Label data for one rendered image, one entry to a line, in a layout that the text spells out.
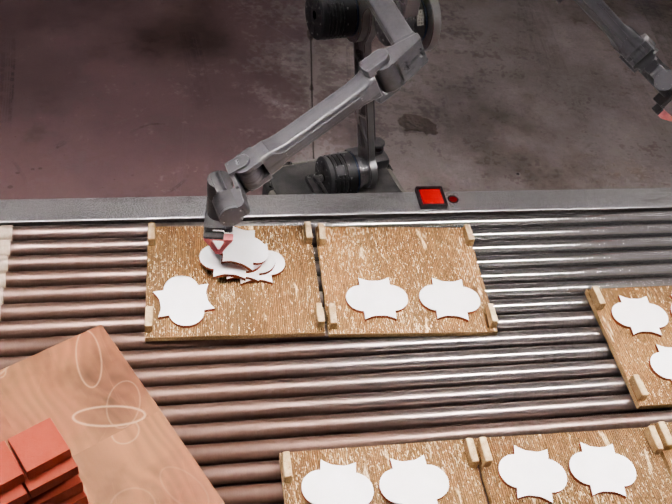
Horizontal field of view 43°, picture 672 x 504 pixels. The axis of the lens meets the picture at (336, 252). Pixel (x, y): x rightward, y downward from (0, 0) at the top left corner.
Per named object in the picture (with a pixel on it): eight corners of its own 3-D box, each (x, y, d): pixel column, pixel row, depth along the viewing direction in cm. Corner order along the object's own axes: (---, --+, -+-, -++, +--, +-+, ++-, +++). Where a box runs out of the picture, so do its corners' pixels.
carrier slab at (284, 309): (148, 230, 214) (148, 226, 212) (309, 229, 221) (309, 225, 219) (144, 342, 190) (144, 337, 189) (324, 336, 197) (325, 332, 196)
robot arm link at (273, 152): (393, 76, 196) (380, 43, 188) (406, 89, 193) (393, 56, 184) (242, 184, 194) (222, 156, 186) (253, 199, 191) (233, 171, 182)
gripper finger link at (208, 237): (233, 239, 203) (234, 211, 196) (232, 261, 198) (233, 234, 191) (205, 237, 202) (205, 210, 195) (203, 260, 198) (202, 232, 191)
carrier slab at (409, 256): (315, 230, 221) (315, 226, 219) (466, 231, 227) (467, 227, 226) (328, 338, 197) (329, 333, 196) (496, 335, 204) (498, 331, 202)
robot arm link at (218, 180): (228, 165, 189) (204, 169, 187) (237, 185, 185) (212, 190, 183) (228, 187, 194) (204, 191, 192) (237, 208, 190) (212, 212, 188)
